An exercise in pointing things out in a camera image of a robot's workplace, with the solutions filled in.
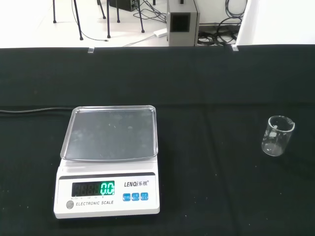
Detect white power strip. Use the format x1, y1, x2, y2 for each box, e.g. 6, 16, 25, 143
153, 28, 168, 38

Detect grey metal box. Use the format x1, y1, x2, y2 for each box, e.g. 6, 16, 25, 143
166, 0, 200, 47

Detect black tripod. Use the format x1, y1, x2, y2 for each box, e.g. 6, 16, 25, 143
52, 0, 107, 41
106, 0, 146, 39

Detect black case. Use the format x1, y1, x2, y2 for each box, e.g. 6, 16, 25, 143
109, 0, 136, 12

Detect thin black floor cable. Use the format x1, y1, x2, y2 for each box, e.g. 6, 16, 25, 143
72, 0, 109, 42

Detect pale white board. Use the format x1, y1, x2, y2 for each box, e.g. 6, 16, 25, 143
235, 0, 315, 46

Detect white power strip cable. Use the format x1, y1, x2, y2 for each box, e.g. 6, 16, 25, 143
122, 34, 158, 47

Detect black coiled cable bundle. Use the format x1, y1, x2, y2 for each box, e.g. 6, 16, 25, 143
196, 0, 248, 46

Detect black bench cloth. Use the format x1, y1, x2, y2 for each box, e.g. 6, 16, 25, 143
0, 44, 315, 236

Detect black balance power cable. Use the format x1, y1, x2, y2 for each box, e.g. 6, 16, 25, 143
0, 107, 76, 114

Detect small clear glass beaker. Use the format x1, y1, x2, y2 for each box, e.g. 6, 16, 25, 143
260, 115, 296, 157

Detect loose black cable tangle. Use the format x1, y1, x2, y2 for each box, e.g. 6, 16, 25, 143
133, 0, 168, 23

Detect white electronic balance steel pan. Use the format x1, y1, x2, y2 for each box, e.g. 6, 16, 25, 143
53, 105, 160, 219

